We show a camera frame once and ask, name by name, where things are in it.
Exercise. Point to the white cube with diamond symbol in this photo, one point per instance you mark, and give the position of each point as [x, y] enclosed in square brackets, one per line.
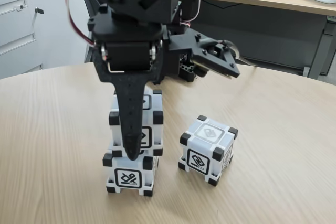
[157, 136]

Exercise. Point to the white cube with crossed symbol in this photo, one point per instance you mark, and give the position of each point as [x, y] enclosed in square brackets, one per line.
[128, 179]

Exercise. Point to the white drawer cabinet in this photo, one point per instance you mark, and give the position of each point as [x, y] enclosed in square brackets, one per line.
[52, 37]

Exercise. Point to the black cabinet key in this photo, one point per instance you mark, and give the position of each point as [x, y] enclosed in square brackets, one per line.
[39, 10]

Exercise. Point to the desk height control panel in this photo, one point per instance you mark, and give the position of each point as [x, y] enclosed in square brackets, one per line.
[331, 19]

